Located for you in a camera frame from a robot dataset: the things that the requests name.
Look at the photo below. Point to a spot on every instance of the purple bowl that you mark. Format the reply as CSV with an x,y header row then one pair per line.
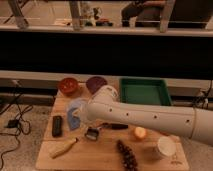
x,y
93,84

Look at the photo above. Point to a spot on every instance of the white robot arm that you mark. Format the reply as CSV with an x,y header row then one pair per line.
x,y
193,123

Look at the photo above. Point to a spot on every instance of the red bowl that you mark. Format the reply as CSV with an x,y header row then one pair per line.
x,y
68,86

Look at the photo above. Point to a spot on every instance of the green plastic tray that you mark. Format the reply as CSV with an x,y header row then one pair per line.
x,y
144,91

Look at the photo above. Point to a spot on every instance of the blue cup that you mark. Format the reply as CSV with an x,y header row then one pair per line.
x,y
73,121

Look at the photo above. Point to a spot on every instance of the orange fruit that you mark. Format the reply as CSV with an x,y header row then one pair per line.
x,y
140,133

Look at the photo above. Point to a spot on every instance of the black remote control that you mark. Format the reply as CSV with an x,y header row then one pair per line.
x,y
57,126

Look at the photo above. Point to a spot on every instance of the person in background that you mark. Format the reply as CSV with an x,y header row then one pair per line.
x,y
146,12

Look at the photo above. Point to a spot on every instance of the brown pine cone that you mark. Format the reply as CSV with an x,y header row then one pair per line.
x,y
129,159

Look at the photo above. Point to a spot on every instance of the white cup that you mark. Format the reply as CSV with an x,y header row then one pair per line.
x,y
165,147

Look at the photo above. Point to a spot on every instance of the black power adapter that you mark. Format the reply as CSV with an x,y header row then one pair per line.
x,y
13,123

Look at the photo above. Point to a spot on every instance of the black handled peeler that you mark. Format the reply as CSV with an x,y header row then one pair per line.
x,y
92,133

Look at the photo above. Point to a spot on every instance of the wooden handled brush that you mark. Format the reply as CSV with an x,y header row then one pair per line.
x,y
62,147

